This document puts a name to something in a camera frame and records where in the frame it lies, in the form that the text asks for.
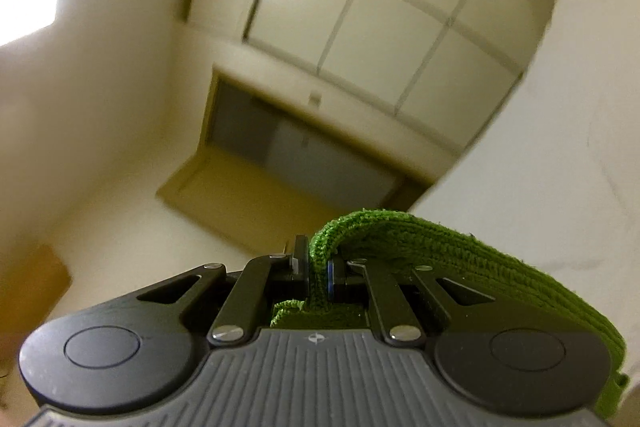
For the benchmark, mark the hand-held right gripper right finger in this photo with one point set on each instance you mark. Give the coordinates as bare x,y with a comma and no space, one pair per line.
331,282

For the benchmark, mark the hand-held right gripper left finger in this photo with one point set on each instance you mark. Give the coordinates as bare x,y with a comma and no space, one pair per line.
300,267

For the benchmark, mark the green knitted sweater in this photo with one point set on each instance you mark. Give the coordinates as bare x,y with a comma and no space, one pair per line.
450,247

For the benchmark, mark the grey door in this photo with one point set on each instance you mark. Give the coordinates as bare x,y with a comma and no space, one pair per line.
300,147

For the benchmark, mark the brown panel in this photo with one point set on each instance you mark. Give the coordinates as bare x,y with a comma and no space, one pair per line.
30,287

